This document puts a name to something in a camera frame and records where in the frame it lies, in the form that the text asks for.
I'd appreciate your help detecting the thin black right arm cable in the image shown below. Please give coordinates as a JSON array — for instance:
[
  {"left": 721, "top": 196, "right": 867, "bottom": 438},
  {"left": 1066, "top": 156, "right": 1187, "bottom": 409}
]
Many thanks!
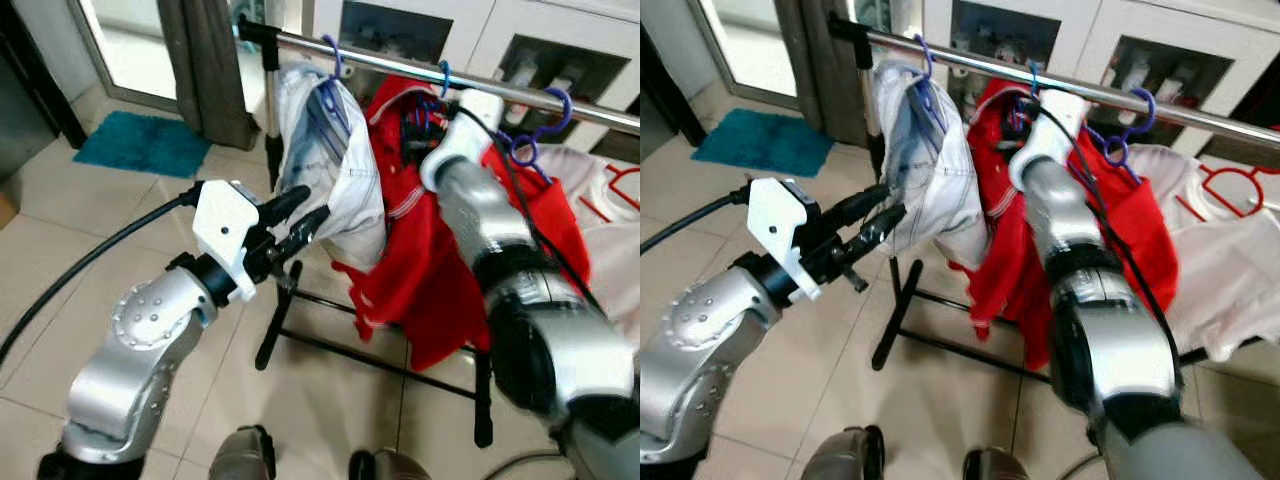
[
  {"left": 1040, "top": 100, "right": 1186, "bottom": 351},
  {"left": 450, "top": 105, "right": 606, "bottom": 316}
]

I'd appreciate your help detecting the red shirt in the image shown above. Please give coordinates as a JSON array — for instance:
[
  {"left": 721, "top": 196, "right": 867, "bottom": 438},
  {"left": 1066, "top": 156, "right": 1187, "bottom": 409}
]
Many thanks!
[
  {"left": 948, "top": 75, "right": 1181, "bottom": 373},
  {"left": 333, "top": 73, "right": 593, "bottom": 373}
]

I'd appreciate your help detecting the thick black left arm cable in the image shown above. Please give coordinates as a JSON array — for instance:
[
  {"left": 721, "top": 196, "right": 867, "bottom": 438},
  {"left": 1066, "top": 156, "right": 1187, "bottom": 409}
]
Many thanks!
[
  {"left": 640, "top": 188, "right": 753, "bottom": 256},
  {"left": 0, "top": 190, "right": 206, "bottom": 366}
]

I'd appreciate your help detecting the grey curtain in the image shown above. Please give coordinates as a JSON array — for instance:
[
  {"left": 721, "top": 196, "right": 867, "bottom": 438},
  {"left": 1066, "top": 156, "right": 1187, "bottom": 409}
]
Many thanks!
[
  {"left": 775, "top": 0, "right": 869, "bottom": 139},
  {"left": 158, "top": 0, "right": 263, "bottom": 151}
]

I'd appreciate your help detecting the black table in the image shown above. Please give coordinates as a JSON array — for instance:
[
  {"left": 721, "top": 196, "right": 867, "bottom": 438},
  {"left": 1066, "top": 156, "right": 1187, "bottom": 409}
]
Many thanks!
[
  {"left": 640, "top": 40, "right": 683, "bottom": 136},
  {"left": 0, "top": 0, "right": 89, "bottom": 151}
]

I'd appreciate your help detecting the white glass-door cabinet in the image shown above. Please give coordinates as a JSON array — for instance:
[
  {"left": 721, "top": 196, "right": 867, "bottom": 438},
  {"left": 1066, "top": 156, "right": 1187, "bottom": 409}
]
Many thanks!
[
  {"left": 880, "top": 0, "right": 1280, "bottom": 151},
  {"left": 300, "top": 0, "right": 641, "bottom": 141}
]

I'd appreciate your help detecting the grey robot right leg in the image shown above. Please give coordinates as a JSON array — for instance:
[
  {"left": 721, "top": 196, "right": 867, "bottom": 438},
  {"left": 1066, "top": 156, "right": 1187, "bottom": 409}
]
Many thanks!
[
  {"left": 962, "top": 447, "right": 1041, "bottom": 480},
  {"left": 348, "top": 448, "right": 433, "bottom": 480}
]

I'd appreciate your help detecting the metal clothes rack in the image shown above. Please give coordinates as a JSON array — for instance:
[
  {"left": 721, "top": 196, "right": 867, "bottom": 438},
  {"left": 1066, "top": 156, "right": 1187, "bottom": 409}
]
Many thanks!
[
  {"left": 237, "top": 15, "right": 641, "bottom": 449},
  {"left": 828, "top": 12, "right": 1280, "bottom": 386}
]

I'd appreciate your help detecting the teal floor mat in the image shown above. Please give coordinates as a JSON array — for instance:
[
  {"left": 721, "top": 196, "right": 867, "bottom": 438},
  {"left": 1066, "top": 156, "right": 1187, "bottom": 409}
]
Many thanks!
[
  {"left": 690, "top": 108, "right": 839, "bottom": 179},
  {"left": 72, "top": 110, "right": 213, "bottom": 181}
]

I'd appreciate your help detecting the red plastic hanger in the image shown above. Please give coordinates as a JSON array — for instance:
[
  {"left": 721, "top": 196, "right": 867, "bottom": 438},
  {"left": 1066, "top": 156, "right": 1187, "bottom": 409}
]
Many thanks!
[
  {"left": 1175, "top": 160, "right": 1280, "bottom": 219},
  {"left": 580, "top": 165, "right": 641, "bottom": 226}
]

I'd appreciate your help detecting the glass sliding door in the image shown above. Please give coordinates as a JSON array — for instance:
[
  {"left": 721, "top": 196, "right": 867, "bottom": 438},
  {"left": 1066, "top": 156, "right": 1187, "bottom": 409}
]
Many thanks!
[
  {"left": 65, "top": 0, "right": 251, "bottom": 111},
  {"left": 695, "top": 0, "right": 801, "bottom": 101}
]

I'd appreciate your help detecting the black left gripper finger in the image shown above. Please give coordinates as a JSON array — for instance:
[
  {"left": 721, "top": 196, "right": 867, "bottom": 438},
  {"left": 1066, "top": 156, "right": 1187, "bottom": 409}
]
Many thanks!
[
  {"left": 843, "top": 202, "right": 909, "bottom": 259},
  {"left": 822, "top": 182, "right": 893, "bottom": 226},
  {"left": 272, "top": 204, "right": 333, "bottom": 266},
  {"left": 255, "top": 184, "right": 314, "bottom": 229}
]

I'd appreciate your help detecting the purple plastic hanger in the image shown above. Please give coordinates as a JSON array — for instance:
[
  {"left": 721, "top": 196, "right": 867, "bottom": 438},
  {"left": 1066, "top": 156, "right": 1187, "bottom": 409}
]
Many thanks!
[
  {"left": 318, "top": 33, "right": 353, "bottom": 136},
  {"left": 1085, "top": 85, "right": 1158, "bottom": 169},
  {"left": 505, "top": 88, "right": 574, "bottom": 171},
  {"left": 912, "top": 33, "right": 948, "bottom": 133}
]

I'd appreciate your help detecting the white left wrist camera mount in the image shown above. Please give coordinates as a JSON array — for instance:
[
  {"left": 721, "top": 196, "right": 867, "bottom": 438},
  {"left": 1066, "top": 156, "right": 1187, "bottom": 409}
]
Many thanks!
[
  {"left": 745, "top": 178, "right": 823, "bottom": 303},
  {"left": 192, "top": 180, "right": 263, "bottom": 301}
]

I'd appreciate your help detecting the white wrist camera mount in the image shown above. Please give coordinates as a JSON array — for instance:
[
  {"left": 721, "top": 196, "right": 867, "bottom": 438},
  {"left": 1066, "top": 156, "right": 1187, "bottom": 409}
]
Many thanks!
[
  {"left": 745, "top": 178, "right": 823, "bottom": 303},
  {"left": 192, "top": 180, "right": 263, "bottom": 301},
  {"left": 420, "top": 90, "right": 504, "bottom": 193},
  {"left": 1008, "top": 90, "right": 1091, "bottom": 193}
]

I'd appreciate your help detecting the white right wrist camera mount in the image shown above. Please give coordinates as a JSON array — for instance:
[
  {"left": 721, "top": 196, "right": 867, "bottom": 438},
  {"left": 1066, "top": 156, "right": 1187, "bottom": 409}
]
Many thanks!
[
  {"left": 1008, "top": 90, "right": 1091, "bottom": 193},
  {"left": 420, "top": 90, "right": 504, "bottom": 193}
]

